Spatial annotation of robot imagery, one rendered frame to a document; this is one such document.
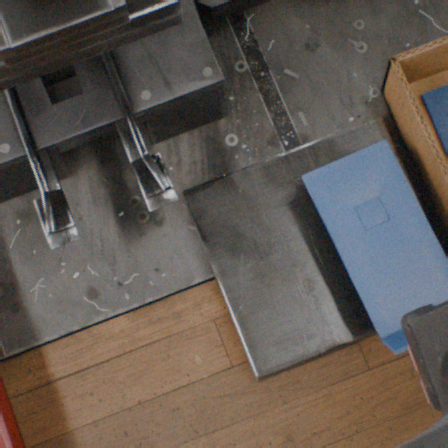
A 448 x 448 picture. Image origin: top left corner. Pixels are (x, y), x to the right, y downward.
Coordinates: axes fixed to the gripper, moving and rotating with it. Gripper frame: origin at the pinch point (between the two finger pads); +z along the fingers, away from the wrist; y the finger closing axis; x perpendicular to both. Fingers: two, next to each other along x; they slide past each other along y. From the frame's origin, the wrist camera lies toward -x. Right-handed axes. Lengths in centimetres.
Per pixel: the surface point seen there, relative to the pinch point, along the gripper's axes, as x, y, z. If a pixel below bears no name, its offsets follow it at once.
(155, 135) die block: 11.6, 17.6, 16.9
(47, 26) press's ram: 16.7, 30.1, -5.9
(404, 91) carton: -6.6, 14.5, 9.5
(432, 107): -9.8, 11.3, 14.4
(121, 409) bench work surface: 22.6, 0.3, 9.8
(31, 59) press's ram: 18.3, 28.3, -1.5
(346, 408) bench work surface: 6.9, -5.7, 6.1
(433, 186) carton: -6.3, 6.6, 9.7
